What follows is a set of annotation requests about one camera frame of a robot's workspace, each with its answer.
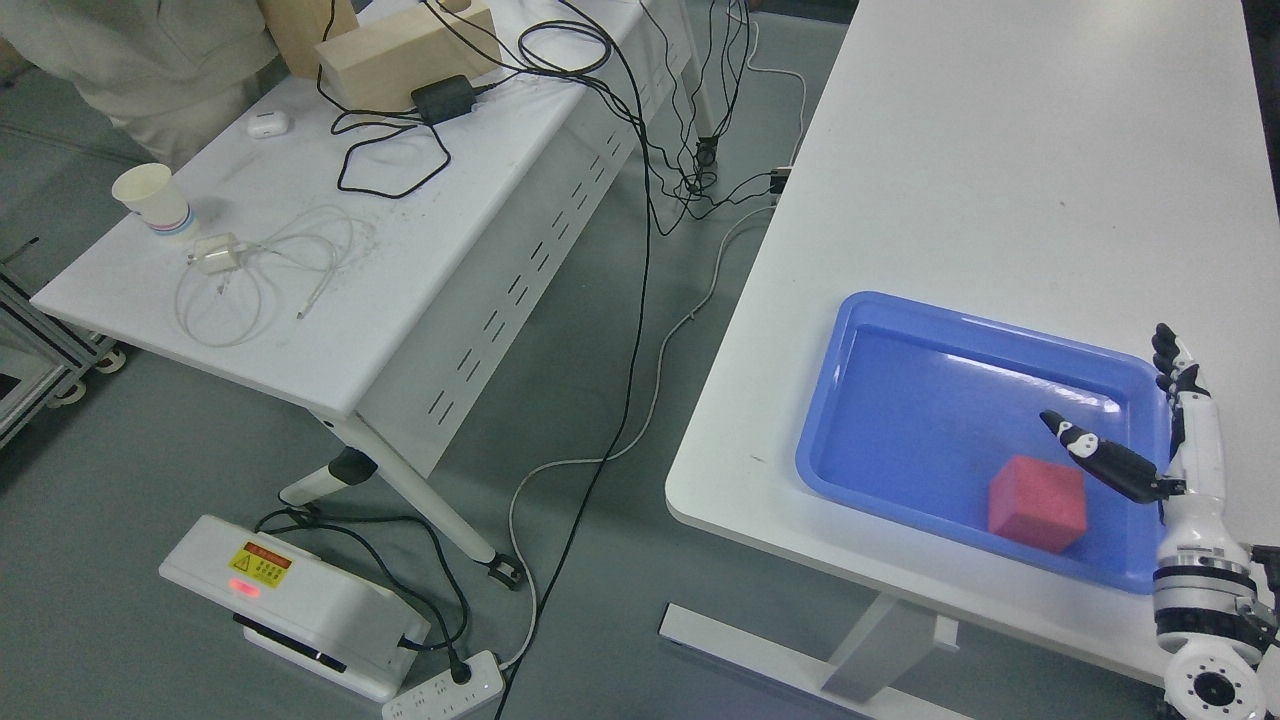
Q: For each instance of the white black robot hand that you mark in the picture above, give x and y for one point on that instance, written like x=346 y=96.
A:
x=1192 y=490

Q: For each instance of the pink foam block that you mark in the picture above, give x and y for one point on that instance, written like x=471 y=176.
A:
x=1039 y=503

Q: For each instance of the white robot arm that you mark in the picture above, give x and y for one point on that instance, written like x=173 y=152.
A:
x=1209 y=618

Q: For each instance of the blue plastic tray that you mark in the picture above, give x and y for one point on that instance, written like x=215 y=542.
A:
x=917 y=408

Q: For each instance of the white desk with leg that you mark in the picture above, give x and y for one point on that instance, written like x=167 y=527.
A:
x=1081 y=168

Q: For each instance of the white power strip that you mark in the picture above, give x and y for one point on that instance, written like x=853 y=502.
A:
x=442 y=698

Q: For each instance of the black power adapter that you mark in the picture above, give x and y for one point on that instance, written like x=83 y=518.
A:
x=456 y=96

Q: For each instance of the white folding table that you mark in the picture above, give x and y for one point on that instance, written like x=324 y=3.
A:
x=395 y=357

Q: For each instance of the white black floor device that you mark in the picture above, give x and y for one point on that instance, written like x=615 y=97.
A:
x=341 y=627

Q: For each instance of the beige cardboard box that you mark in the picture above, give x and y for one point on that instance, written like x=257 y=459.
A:
x=374 y=58

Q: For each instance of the white earbuds case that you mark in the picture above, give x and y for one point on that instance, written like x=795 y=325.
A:
x=268 y=124

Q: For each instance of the white paper cup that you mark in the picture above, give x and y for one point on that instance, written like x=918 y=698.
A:
x=151 y=194

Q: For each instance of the person in beige clothes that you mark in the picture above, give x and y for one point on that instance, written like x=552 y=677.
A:
x=172 y=75

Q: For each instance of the white charger with cable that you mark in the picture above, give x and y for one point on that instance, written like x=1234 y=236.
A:
x=233 y=286

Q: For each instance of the aluminium frame cart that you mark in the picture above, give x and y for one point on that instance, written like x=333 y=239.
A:
x=44 y=359

